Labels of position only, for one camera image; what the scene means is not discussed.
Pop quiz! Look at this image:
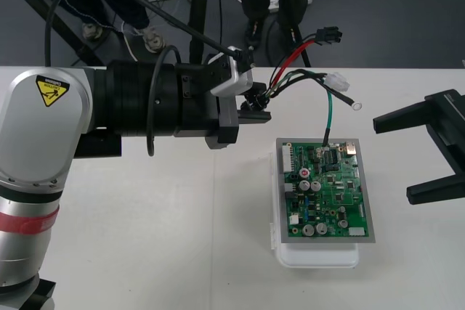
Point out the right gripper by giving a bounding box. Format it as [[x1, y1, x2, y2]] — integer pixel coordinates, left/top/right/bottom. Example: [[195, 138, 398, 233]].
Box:
[[373, 89, 465, 205]]

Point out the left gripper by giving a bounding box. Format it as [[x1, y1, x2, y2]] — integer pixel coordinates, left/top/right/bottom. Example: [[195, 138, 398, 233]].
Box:
[[205, 82, 273, 150]]

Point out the red black green cable bundle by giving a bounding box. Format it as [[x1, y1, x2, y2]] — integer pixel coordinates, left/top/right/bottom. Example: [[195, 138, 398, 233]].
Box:
[[239, 25, 364, 150]]

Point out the white power strip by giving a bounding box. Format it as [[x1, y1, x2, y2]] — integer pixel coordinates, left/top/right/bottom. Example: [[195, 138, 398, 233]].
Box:
[[267, 0, 314, 12]]

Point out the black tripod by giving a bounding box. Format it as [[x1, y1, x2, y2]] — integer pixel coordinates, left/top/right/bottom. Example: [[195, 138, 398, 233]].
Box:
[[0, 0, 312, 68]]

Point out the milky plastic box with lid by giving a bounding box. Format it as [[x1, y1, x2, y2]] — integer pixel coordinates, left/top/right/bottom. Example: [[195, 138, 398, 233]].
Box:
[[256, 149, 360, 269]]

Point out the person with grey shoes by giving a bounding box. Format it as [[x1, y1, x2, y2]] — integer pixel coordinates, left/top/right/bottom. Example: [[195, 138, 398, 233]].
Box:
[[46, 0, 169, 54]]

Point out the pale grey left wrist camera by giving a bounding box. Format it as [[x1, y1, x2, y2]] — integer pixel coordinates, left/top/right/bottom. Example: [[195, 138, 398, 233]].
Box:
[[209, 54, 255, 97]]

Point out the black floor cable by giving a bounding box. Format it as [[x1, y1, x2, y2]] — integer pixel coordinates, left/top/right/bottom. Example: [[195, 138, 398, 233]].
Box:
[[214, 0, 225, 46]]

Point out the green circuit board grey frame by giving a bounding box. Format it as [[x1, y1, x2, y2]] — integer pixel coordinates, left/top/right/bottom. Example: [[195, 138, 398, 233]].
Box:
[[275, 137, 377, 245]]

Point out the white floor cable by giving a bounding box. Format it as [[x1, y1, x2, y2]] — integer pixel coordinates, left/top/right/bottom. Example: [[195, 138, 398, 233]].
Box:
[[121, 0, 248, 68]]

